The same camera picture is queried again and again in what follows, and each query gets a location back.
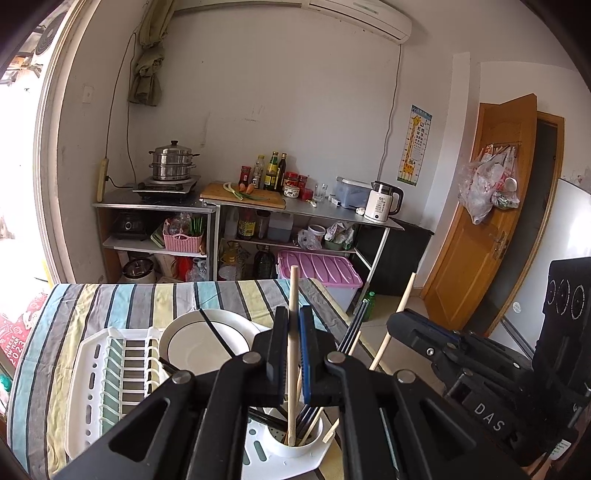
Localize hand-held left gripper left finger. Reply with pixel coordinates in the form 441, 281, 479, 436
55, 305, 293, 480

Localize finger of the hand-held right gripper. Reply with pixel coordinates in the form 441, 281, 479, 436
405, 309, 536, 371
386, 313, 463, 385

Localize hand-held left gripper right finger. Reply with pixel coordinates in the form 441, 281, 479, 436
298, 305, 529, 480

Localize white utensil cup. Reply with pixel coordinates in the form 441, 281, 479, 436
261, 413, 340, 462

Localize large white bowl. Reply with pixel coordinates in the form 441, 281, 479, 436
159, 308, 273, 376

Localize wooden door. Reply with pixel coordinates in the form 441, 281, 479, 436
422, 93, 539, 330

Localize black cabinet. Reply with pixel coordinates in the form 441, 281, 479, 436
355, 220, 435, 296

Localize small white bowl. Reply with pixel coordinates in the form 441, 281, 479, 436
166, 316, 259, 372

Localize pink-lid storage bin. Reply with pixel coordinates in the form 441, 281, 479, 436
277, 250, 363, 305

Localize dark liquid jug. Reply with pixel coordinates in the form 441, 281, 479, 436
254, 247, 278, 280

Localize yellow oil jug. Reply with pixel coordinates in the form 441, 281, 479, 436
218, 240, 243, 281

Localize grey-blue container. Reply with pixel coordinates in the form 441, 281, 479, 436
268, 213, 294, 243

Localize white electric kettle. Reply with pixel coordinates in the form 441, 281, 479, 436
363, 181, 404, 224

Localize hanging plastic bags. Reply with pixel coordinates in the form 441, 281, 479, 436
458, 144, 522, 225

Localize pink plastic basket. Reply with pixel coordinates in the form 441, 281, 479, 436
163, 217, 205, 253

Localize clear storage box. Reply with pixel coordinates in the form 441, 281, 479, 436
335, 176, 372, 208

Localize rice cooker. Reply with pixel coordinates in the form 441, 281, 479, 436
121, 257, 155, 284

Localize green scallion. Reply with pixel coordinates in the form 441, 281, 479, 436
223, 182, 266, 200

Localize wooden cutting board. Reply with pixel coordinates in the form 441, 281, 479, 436
201, 182, 288, 210

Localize dark bottle yellow label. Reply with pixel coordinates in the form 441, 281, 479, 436
264, 151, 280, 191

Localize white plastic dish rack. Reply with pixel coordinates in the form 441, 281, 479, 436
65, 325, 345, 480

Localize steel shelf stand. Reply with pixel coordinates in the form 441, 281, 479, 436
92, 189, 218, 283

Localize black blender base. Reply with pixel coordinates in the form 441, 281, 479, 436
112, 213, 147, 239

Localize induction stove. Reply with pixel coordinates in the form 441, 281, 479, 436
132, 175, 201, 200

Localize striped tablecloth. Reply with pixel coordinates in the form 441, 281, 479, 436
7, 278, 384, 480

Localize steel steamer pot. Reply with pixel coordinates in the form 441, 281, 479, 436
148, 141, 201, 182

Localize beige power strip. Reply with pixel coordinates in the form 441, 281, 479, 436
96, 158, 110, 204

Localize red printed bag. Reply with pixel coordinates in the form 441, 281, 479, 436
0, 295, 44, 370

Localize green hanging cloth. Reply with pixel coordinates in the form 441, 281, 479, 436
128, 0, 176, 107

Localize white air conditioner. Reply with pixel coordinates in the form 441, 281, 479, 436
302, 0, 413, 44

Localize giraffe wall poster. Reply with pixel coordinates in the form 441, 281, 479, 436
397, 105, 433, 183

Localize window frame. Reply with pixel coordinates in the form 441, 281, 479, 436
0, 0, 100, 289

